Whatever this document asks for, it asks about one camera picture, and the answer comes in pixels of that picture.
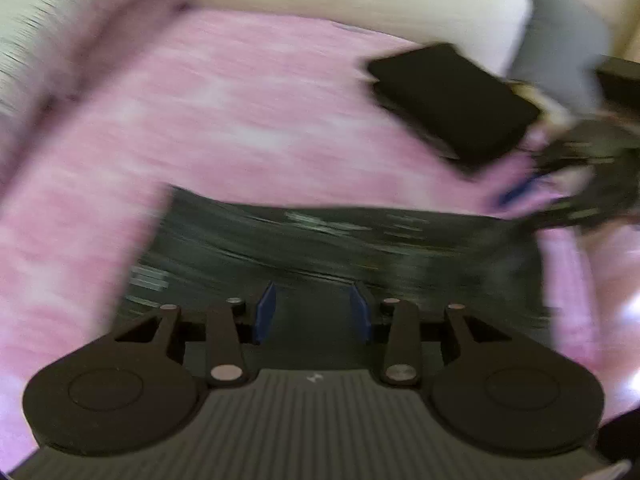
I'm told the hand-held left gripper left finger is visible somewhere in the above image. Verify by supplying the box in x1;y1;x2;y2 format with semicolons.
114;281;277;389

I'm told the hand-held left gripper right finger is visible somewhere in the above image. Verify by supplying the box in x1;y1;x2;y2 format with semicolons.
349;281;524;389

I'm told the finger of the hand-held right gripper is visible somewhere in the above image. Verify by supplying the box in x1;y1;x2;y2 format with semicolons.
495;158;591;209
520;194;601;234

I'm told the dark grey garment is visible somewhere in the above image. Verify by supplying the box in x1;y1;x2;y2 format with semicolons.
116;185;556;367

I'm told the black folded garment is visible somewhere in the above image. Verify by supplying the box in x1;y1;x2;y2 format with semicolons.
364;42;543;173

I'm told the grey cloth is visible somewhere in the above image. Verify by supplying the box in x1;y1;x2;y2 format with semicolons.
510;0;613;113

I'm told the pink fluffy blanket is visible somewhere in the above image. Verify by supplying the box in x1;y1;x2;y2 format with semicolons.
0;7;640;471

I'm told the pale lavender quilt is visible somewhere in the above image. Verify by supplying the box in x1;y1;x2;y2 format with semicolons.
0;0;171;116

